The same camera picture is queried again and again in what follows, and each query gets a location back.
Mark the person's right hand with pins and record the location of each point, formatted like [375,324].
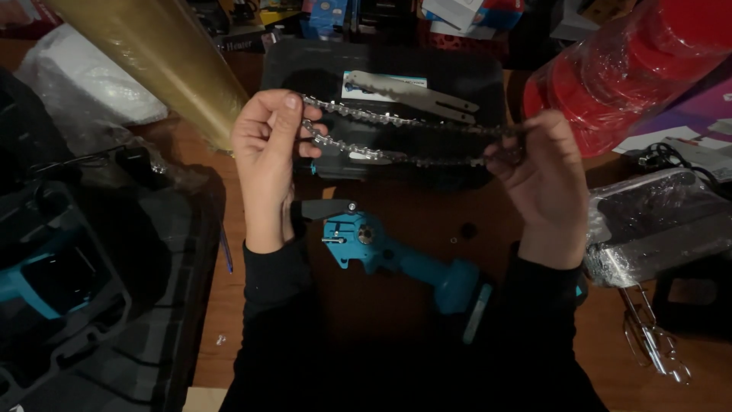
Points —
[543,177]

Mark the person's left hand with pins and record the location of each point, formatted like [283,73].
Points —
[260,154]

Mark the person's right fingers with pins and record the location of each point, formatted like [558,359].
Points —
[509,155]

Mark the black round nut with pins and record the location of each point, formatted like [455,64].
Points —
[468,230]

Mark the black plastic tool case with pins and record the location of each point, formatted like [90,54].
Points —
[457,80]

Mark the stack of red plastic plates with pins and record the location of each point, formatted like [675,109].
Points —
[623,74]

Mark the white paper sheet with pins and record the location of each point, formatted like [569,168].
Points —
[657,137]

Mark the plastic wrapped hand mixer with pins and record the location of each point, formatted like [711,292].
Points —
[657,226]

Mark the metal mixer beaters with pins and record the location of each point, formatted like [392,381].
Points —
[652,337]

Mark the black box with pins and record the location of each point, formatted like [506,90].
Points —
[695,294]

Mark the blue pen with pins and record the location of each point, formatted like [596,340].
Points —
[226,249]

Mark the gold film roll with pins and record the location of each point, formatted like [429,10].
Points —
[166,63]

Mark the white bubble wrap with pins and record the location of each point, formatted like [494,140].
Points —
[86,86]

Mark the open black tool case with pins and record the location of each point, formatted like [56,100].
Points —
[86,286]

